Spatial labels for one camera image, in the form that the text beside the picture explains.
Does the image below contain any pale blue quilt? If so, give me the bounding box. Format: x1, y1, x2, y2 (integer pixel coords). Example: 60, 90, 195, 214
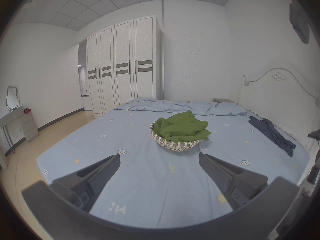
116, 97, 248, 116

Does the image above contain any white dressing table with mirror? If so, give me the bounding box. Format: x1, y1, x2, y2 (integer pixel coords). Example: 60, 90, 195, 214
0, 85, 40, 157

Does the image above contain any white wardrobe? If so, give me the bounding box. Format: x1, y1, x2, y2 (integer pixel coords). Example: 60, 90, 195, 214
85, 15, 162, 120

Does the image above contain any green garment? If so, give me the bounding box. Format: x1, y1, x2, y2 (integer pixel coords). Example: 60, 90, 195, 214
153, 110, 212, 143

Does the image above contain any dark blue garment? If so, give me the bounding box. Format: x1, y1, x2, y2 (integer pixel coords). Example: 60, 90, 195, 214
248, 116, 297, 158

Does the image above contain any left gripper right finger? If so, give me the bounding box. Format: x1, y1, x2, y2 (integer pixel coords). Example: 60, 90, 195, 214
199, 152, 269, 211

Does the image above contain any bed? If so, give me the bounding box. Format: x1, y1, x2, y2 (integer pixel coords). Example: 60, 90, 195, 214
36, 63, 320, 229

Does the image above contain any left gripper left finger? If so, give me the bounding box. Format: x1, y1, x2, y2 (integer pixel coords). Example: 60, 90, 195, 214
51, 153, 121, 213

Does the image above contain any round woven basket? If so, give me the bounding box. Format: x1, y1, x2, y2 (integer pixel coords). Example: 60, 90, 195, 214
150, 121, 202, 153

